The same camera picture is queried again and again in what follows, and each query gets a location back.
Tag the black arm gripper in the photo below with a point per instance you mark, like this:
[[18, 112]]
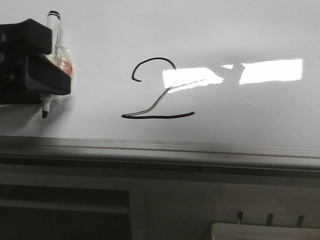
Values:
[[22, 71]]

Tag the white black whiteboard marker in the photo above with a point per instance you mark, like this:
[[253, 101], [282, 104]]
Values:
[[60, 56]]

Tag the white tray with pegs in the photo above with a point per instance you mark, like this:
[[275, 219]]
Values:
[[240, 231]]

